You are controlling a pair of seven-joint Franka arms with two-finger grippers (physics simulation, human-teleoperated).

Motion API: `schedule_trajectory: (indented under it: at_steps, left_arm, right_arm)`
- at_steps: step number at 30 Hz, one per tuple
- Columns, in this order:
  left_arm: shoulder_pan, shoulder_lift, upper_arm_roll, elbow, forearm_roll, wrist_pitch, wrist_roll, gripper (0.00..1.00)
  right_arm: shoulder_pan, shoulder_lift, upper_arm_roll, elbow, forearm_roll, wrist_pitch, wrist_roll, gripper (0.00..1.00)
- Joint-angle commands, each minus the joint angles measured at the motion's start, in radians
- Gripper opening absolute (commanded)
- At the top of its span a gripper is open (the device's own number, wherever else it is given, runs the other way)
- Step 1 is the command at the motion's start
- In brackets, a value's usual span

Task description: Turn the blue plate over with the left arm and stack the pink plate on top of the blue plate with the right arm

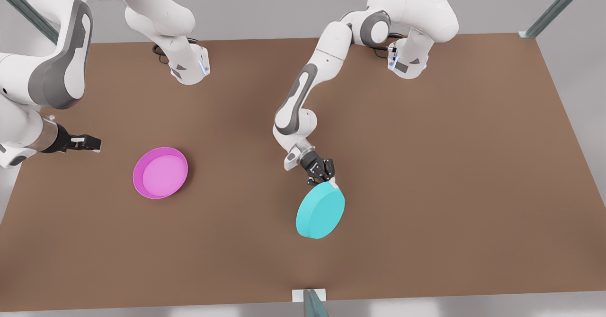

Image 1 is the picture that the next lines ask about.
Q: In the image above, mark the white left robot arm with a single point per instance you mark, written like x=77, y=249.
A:
x=303, y=94

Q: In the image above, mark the pink plate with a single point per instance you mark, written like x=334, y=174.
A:
x=160, y=172

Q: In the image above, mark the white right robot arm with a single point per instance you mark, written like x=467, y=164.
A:
x=57, y=66

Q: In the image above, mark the silver frame post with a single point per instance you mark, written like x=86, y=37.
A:
x=554, y=7
x=28, y=9
x=310, y=302

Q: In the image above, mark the blue plate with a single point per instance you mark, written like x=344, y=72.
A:
x=321, y=210

